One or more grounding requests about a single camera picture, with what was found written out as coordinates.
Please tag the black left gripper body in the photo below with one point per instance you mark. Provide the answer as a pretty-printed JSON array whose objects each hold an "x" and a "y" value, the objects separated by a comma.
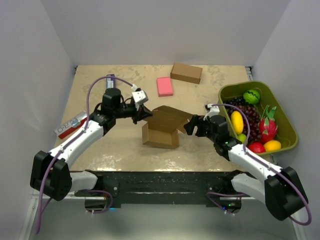
[{"x": 136, "y": 118}]

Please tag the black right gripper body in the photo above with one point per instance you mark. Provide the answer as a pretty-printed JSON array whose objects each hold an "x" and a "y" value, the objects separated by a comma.
[{"x": 203, "y": 129}]

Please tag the brown cardboard box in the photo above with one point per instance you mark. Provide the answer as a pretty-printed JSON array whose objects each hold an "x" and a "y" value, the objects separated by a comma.
[
  {"x": 162, "y": 129},
  {"x": 186, "y": 73}
]

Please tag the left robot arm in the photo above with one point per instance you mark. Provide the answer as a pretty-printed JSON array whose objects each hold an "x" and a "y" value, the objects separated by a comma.
[{"x": 51, "y": 173}]

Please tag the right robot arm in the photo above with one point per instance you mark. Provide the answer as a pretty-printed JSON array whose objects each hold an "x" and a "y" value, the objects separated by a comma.
[{"x": 280, "y": 189}]

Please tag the purple toothpaste box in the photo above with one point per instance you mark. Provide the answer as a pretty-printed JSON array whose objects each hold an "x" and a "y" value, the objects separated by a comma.
[{"x": 110, "y": 81}]

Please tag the closed brown cardboard box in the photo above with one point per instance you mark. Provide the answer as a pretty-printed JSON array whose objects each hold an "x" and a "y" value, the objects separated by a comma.
[{"x": 186, "y": 73}]

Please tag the red white toothpaste box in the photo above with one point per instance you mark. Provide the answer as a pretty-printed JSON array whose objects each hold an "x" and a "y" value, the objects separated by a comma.
[{"x": 71, "y": 125}]

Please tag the pink sticky note pad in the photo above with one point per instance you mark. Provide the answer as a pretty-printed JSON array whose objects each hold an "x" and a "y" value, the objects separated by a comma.
[{"x": 164, "y": 86}]

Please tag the green toy lime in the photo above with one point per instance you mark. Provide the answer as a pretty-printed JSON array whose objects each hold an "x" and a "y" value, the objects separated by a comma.
[{"x": 242, "y": 137}]

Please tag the dark blue toy grapes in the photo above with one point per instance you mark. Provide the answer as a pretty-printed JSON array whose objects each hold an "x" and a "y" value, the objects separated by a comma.
[{"x": 239, "y": 102}]

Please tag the red purple toy grapes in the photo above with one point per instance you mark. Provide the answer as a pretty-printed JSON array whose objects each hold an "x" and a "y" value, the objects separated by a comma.
[{"x": 253, "y": 117}]

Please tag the olive green plastic bin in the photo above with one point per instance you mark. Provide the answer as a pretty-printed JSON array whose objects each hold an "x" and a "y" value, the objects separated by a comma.
[{"x": 286, "y": 134}]

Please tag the red toy apple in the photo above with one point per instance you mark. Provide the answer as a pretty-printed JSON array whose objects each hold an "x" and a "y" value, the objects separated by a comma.
[{"x": 256, "y": 147}]

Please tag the green toy melon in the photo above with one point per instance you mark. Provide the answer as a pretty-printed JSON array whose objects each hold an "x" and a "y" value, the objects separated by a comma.
[{"x": 251, "y": 96}]

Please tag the pink toy dragon fruit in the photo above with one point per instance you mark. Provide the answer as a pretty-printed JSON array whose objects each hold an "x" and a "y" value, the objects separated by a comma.
[{"x": 267, "y": 125}]

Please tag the orange yellow toy fruit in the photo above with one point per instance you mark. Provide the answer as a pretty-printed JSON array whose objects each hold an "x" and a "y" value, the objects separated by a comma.
[{"x": 272, "y": 145}]

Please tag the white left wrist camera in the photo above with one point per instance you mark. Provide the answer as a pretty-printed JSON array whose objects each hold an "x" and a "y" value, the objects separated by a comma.
[{"x": 139, "y": 97}]

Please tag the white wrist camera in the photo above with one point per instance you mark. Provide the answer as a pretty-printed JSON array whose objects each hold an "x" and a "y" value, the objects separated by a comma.
[
  {"x": 212, "y": 110},
  {"x": 139, "y": 97}
]

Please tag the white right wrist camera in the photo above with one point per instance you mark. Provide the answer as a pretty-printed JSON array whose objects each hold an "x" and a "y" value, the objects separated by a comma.
[{"x": 212, "y": 110}]

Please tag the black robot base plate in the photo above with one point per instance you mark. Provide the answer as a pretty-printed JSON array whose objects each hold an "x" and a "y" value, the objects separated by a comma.
[{"x": 117, "y": 188}]

